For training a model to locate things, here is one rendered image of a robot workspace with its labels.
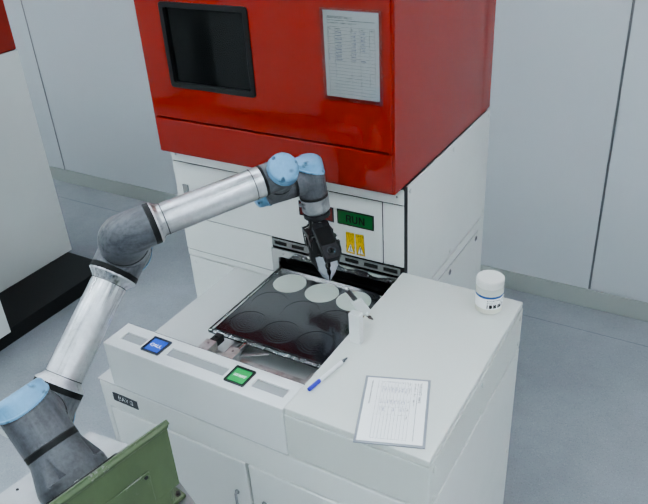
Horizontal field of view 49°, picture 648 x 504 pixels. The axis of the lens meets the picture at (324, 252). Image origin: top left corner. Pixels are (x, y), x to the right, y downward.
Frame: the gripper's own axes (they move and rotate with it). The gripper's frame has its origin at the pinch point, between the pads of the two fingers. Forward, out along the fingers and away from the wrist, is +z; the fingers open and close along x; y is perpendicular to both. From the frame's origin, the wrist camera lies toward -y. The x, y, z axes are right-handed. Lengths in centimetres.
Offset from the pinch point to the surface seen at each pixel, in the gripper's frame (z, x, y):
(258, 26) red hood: -65, 1, 23
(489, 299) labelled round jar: 1.1, -31.8, -30.4
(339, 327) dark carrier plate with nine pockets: 9.3, 2.5, -10.7
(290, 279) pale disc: 8.3, 7.2, 17.9
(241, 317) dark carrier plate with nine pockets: 7.1, 25.7, 5.0
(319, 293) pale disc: 8.9, 1.9, 6.9
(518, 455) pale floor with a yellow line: 105, -62, 3
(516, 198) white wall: 58, -125, 101
